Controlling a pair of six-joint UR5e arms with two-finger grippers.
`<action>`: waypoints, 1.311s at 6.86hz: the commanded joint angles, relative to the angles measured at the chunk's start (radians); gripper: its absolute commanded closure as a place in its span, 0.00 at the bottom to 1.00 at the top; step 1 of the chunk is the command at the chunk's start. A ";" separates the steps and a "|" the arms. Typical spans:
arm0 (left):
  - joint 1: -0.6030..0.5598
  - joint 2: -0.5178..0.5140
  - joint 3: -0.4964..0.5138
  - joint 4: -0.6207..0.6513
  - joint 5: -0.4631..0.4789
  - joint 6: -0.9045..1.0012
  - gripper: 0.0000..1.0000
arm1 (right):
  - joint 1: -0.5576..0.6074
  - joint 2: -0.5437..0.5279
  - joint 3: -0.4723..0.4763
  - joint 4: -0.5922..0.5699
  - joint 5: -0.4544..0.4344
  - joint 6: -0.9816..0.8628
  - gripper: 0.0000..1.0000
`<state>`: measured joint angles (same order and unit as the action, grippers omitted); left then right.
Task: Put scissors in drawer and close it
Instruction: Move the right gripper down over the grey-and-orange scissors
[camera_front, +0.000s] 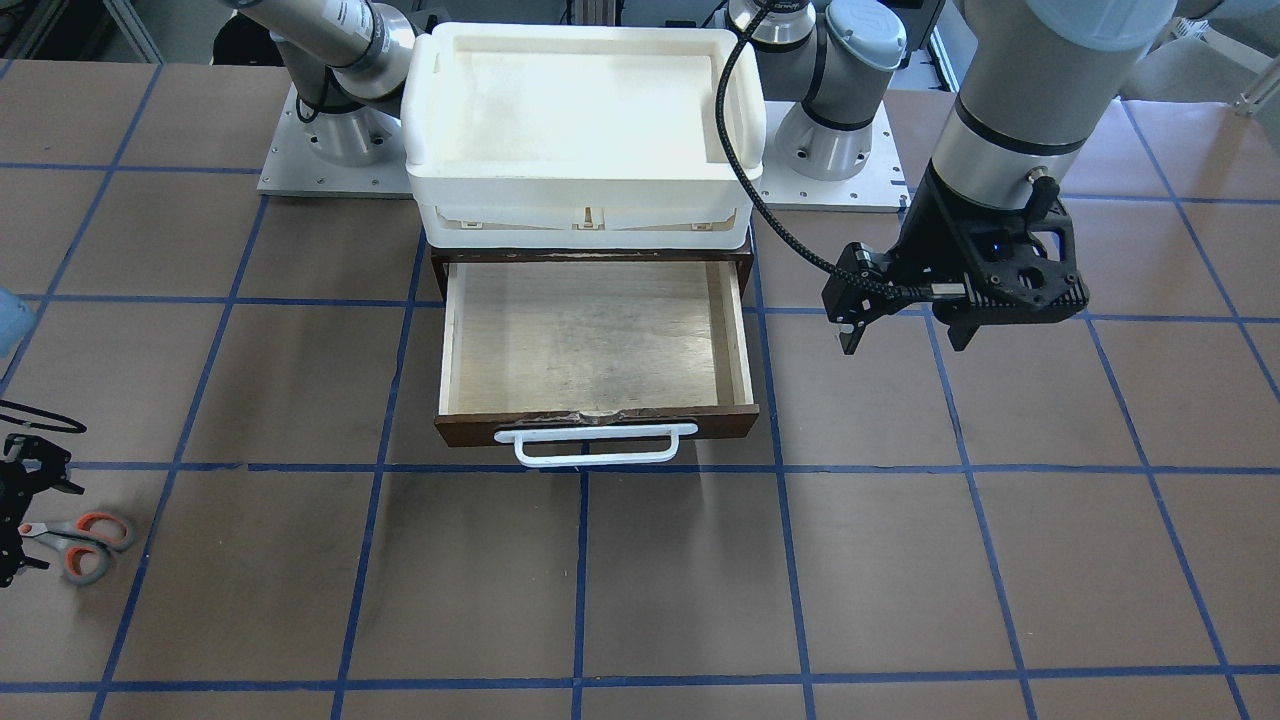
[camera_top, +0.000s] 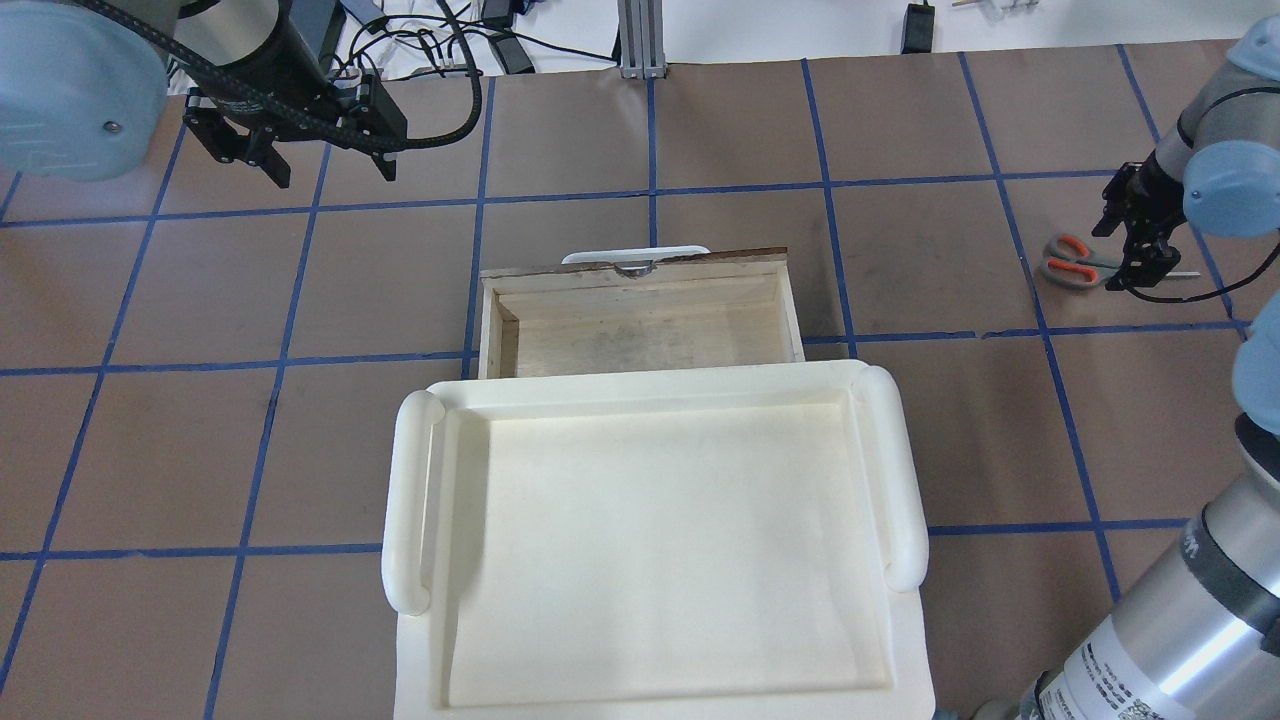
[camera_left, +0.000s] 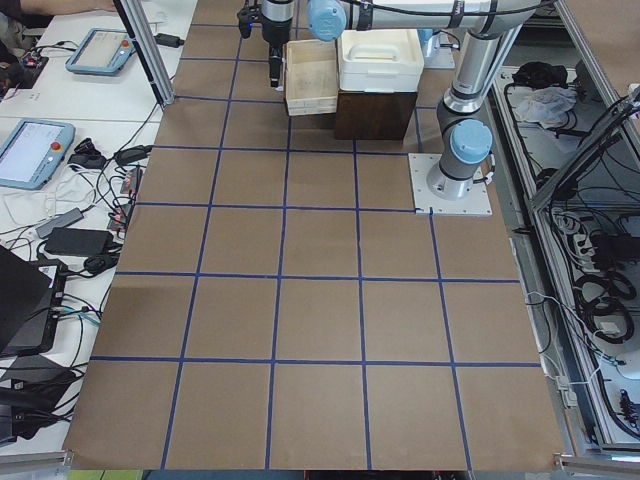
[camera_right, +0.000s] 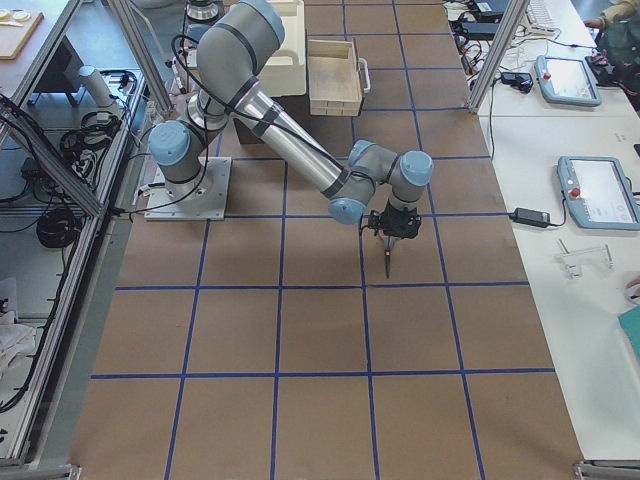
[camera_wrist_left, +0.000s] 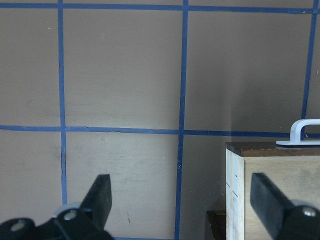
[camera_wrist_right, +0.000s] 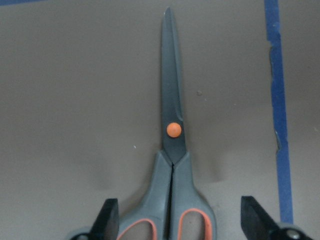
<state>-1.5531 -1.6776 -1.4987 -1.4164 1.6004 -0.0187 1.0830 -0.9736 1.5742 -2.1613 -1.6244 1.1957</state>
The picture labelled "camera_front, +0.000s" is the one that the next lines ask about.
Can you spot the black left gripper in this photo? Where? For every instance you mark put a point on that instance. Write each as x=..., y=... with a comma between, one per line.
x=927, y=247

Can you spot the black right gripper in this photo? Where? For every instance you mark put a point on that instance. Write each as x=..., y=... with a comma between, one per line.
x=22, y=492

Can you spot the grey orange scissors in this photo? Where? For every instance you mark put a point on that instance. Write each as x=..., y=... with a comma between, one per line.
x=84, y=544

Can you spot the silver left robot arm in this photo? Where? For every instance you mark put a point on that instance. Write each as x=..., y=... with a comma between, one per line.
x=1042, y=76

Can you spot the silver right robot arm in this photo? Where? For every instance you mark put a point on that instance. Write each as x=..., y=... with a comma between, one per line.
x=356, y=55

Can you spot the dark wooden drawer cabinet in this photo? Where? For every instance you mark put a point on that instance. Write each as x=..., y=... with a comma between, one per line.
x=741, y=256

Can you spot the white foam tray box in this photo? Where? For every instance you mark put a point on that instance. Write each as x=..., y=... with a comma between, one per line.
x=477, y=66

